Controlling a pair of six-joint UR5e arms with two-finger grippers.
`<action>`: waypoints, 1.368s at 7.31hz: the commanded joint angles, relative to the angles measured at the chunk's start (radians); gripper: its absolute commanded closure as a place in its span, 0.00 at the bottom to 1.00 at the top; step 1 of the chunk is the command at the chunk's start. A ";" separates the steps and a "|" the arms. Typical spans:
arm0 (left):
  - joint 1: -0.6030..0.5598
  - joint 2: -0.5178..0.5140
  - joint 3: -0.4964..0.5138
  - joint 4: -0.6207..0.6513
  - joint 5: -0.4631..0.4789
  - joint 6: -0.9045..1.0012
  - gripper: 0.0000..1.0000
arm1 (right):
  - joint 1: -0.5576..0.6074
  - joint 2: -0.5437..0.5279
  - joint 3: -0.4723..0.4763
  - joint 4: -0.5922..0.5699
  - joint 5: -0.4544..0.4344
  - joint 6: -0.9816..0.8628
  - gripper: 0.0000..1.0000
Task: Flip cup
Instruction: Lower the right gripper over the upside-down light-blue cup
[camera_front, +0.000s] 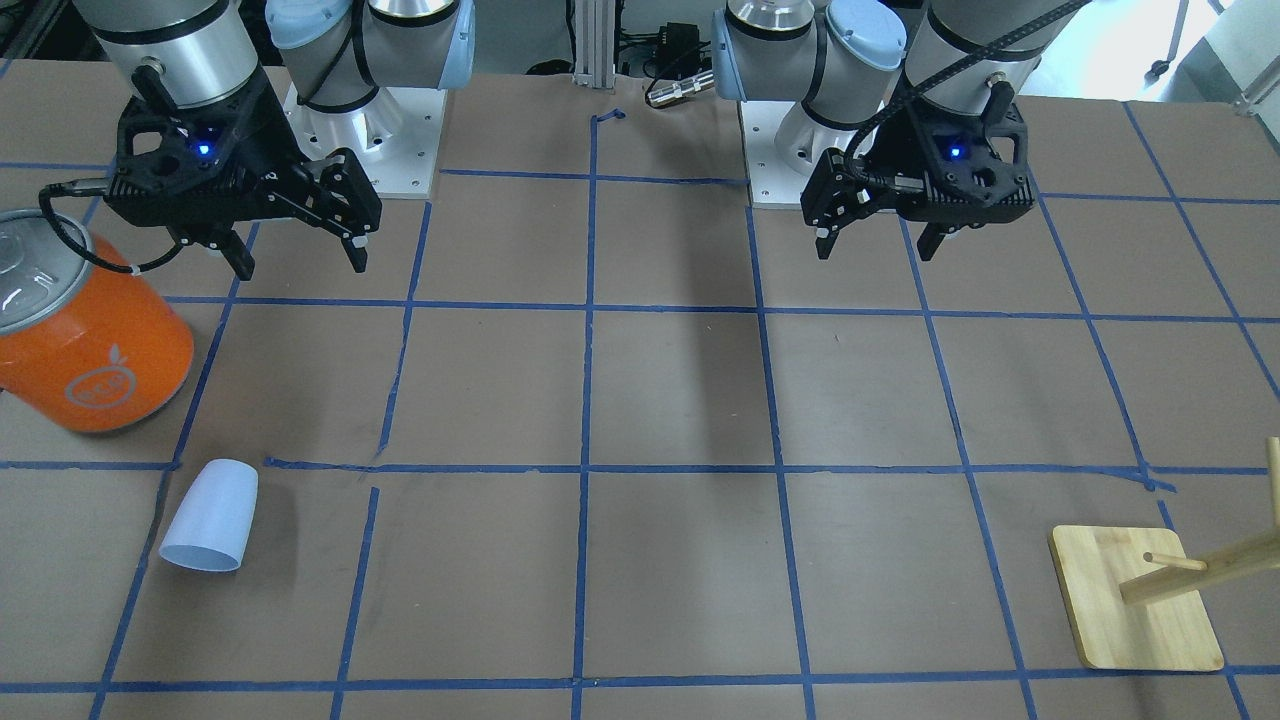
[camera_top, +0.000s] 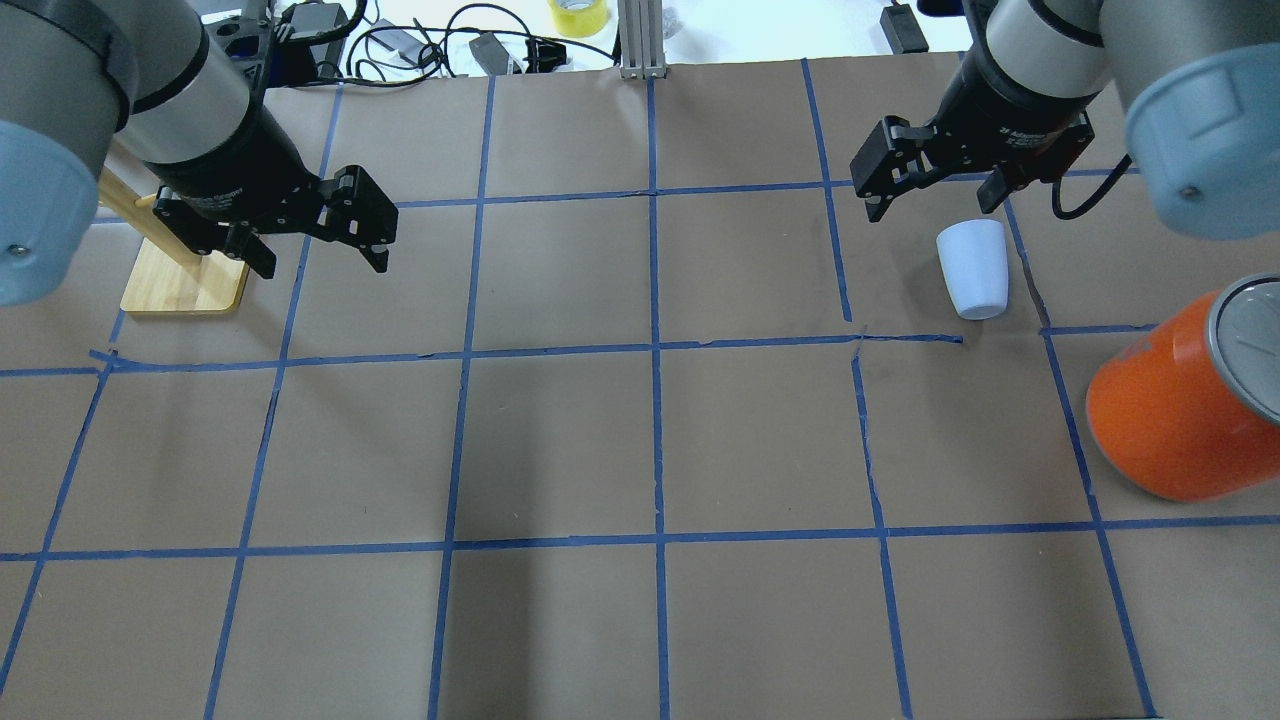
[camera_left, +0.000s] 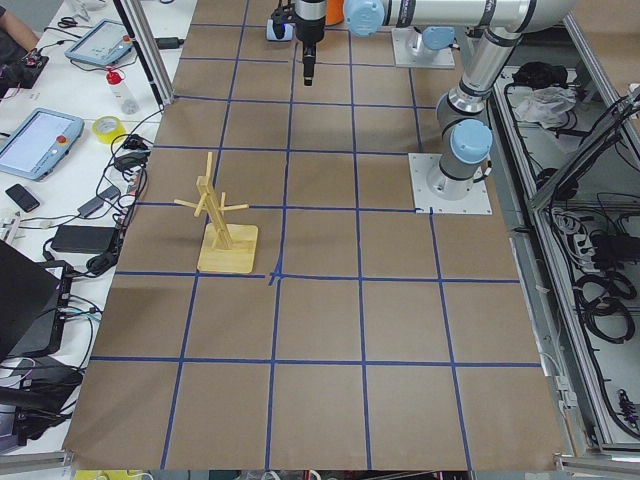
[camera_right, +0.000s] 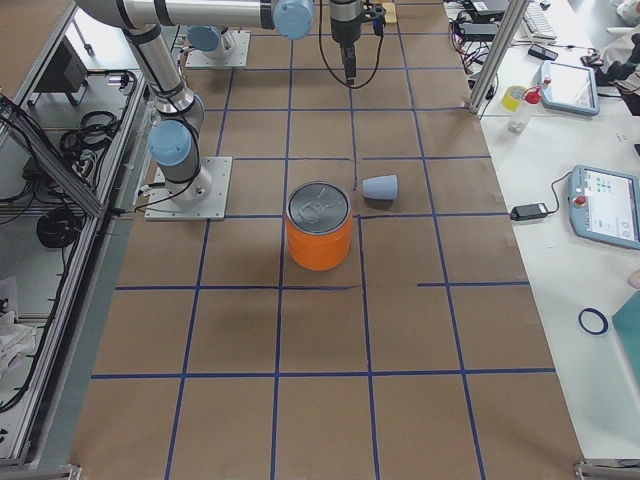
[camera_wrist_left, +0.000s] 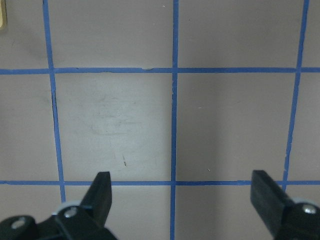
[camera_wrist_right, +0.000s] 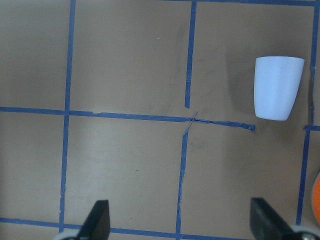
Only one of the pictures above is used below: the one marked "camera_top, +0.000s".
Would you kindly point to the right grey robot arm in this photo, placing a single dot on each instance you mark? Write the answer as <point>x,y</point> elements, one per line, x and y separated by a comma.
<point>1198,85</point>

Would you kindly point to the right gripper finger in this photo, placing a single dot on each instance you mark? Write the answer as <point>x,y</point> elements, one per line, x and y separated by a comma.
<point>894,160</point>
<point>998,186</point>

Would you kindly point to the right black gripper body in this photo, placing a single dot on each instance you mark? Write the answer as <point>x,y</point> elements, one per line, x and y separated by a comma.
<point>1010,112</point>

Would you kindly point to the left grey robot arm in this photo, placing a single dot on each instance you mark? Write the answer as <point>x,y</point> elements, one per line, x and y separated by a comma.
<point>185,98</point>

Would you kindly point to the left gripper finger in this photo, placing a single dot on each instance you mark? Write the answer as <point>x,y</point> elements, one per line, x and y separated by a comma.
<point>243,243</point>
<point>360,215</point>

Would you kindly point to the light blue plastic cup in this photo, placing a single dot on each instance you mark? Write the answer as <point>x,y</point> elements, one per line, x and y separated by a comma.
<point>975,268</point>

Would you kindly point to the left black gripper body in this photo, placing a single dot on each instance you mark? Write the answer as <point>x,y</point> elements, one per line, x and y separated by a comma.
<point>232,160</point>

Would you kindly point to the yellow tape roll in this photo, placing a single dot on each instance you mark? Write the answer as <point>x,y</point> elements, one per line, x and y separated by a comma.
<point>578,19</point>

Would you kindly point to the black power brick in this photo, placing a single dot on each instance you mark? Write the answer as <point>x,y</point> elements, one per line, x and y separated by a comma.
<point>316,23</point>

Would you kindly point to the wooden mug stand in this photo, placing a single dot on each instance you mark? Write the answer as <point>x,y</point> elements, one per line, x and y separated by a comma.
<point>166,278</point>

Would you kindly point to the black power adapter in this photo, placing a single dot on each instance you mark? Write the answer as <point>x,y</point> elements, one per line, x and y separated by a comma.
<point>902,30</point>

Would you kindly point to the aluminium extrusion post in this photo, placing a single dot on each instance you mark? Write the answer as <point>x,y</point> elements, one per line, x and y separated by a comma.
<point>640,33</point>

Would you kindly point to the orange cylindrical canister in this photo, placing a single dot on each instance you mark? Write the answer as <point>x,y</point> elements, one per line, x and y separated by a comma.
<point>1190,413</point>

